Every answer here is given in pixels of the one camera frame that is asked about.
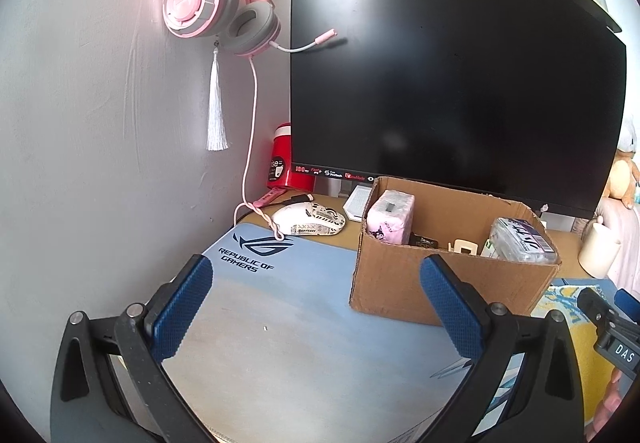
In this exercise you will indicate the white patterned computer mouse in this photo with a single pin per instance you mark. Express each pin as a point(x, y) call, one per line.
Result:
point(305, 218)

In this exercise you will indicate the black foil packet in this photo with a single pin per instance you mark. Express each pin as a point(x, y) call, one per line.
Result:
point(425, 240)

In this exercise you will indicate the orange grey plush toy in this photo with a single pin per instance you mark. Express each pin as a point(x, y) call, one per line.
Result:
point(622, 173)

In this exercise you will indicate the white tassel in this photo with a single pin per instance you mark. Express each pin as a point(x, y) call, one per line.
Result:
point(218, 123)

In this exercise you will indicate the light blue mouse mat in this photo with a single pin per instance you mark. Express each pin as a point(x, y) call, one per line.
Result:
point(280, 323)

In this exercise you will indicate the beige plastic clip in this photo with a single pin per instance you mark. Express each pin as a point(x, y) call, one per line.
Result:
point(452, 247)

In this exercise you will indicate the white speaker bar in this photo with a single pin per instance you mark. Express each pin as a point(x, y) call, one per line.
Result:
point(357, 205)

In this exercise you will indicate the person's right hand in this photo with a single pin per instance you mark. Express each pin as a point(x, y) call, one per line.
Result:
point(607, 403)

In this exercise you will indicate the pink tissue pack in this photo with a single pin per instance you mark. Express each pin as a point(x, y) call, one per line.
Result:
point(390, 223)

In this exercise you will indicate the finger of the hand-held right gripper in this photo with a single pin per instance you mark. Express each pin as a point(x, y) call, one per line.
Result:
point(592, 303)
point(629, 300)

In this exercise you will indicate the clear paper clip box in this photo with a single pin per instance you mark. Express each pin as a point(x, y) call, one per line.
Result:
point(520, 238)

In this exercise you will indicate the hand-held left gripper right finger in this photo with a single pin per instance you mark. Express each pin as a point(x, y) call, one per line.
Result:
point(452, 310)

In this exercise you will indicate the white cup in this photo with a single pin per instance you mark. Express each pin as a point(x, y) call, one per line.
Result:
point(597, 250)

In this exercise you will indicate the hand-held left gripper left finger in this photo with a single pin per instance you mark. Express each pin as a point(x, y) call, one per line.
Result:
point(180, 308)

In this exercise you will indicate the red canister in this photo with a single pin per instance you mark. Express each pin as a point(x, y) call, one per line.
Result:
point(280, 163)

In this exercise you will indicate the brown cardboard box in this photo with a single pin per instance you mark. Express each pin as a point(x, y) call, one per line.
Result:
point(400, 283)

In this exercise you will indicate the black curved monitor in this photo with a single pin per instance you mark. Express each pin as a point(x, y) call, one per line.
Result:
point(450, 73)

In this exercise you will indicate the yellow blue towel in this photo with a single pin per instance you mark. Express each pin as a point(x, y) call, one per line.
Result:
point(575, 343)

